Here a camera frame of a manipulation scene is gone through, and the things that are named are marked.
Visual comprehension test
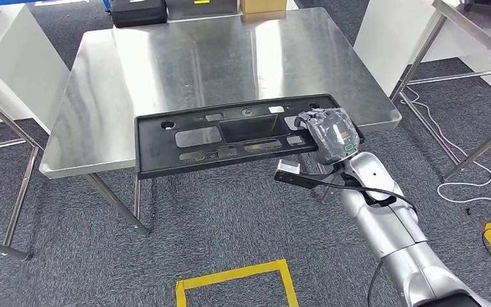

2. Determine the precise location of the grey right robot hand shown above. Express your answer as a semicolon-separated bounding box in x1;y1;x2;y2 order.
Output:
294;107;361;166

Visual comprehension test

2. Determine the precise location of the black plastic panel part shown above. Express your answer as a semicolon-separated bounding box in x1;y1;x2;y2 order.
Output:
134;93;365;181

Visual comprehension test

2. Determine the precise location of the stainless steel workbench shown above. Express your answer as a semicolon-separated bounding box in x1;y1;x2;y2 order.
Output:
39;6;403;237

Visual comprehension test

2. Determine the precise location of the closed cardboard box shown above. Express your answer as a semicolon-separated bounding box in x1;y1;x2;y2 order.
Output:
240;0;288;15

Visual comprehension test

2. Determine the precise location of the stainless steel side table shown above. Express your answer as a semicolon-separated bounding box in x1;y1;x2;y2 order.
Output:
389;0;491;182
0;86;45;262

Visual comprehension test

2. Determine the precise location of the grey flat case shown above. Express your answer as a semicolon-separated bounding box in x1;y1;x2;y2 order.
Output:
165;0;239;21

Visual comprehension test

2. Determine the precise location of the black flat box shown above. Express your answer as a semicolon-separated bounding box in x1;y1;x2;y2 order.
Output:
464;0;491;18

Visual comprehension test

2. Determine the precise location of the black hard case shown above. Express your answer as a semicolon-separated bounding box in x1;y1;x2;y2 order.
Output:
111;0;169;29

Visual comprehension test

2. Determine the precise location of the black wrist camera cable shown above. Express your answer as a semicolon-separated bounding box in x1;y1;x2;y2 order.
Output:
312;179;418;213

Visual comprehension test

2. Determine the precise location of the white floor cable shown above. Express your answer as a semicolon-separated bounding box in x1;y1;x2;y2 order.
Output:
399;86;491;207

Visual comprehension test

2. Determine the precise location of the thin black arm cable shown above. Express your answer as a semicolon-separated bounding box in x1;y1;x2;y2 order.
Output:
367;259;385;307

